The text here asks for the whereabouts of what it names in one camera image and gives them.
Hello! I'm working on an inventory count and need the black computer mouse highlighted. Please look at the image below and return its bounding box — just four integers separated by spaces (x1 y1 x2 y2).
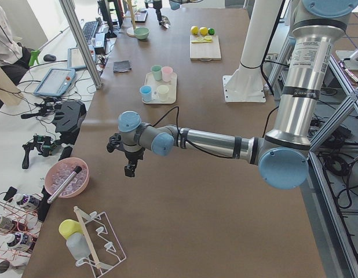
43 54 57 62

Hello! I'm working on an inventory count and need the light green bowl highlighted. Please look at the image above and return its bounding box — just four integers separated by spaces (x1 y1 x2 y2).
134 27 149 40

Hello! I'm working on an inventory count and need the grey folded cloth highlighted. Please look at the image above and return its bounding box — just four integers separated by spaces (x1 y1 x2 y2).
113 60 131 73

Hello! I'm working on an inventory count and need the black stand plate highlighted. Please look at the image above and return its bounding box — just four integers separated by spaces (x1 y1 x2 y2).
52 101 86 145

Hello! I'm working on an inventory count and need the yellow cup on rack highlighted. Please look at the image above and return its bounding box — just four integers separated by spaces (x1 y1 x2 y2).
59 219 83 240

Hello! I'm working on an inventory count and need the blue plastic cup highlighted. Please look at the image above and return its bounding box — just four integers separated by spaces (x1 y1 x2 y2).
139 85 152 103

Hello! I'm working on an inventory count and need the yellow lemon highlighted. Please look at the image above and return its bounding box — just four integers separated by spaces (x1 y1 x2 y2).
191 25 199 35
199 27 208 36

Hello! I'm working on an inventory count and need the metal ice scoop handle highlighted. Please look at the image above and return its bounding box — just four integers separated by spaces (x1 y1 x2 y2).
47 166 82 204

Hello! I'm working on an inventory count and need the pink ice bowl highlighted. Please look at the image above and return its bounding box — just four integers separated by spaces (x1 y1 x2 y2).
45 158 90 199

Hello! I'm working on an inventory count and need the shiny metal scoop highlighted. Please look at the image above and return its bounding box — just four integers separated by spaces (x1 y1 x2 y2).
159 15 171 29

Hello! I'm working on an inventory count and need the cream rabbit tray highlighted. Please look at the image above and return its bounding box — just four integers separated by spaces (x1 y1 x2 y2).
141 72 177 104

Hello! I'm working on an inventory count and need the clear cup on rack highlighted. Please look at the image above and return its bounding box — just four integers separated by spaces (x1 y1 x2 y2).
66 232 91 261

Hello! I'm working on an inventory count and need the white wire cup rack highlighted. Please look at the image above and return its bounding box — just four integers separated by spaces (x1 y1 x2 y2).
74 206 127 277

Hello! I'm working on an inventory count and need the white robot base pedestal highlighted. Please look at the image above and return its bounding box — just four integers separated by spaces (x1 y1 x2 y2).
222 0 284 103

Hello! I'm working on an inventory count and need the black keyboard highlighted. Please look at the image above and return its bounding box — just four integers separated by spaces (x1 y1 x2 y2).
82 21 98 44

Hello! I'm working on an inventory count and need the cream plastic cup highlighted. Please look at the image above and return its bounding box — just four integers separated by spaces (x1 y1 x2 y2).
156 85 170 102

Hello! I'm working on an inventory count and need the pink plastic cup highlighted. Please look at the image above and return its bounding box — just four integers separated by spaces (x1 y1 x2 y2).
161 66 173 82

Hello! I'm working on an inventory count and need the wooden cutting board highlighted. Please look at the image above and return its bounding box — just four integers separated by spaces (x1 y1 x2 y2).
189 35 221 61

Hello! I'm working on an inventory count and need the green plastic cup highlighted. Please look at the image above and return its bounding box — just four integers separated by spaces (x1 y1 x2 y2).
151 64 162 81

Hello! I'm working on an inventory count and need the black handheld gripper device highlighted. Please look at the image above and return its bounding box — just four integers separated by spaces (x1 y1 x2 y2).
21 134 61 169

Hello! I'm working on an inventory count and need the person in white shirt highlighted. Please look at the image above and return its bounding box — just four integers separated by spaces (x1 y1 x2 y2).
0 0 34 111

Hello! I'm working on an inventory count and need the yellow-green lemon slice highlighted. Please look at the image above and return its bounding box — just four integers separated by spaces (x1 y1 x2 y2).
191 35 213 43

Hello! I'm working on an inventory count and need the aluminium frame post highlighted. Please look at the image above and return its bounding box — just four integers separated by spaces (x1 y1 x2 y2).
59 0 103 90

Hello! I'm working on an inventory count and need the blue teach pendant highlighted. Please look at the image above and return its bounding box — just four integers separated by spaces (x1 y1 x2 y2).
67 45 97 71
34 68 76 97

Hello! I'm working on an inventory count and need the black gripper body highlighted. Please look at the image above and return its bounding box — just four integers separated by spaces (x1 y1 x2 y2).
106 133 145 177

